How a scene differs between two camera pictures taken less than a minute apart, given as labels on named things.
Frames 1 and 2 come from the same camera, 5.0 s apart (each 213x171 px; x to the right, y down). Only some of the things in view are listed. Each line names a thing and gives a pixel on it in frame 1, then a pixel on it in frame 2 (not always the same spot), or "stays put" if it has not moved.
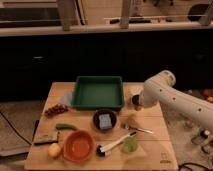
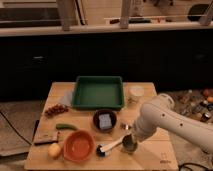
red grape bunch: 56,109 stays put
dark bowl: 96,122 stays put
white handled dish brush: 100,150 stays put
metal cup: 136,102 → 129,143
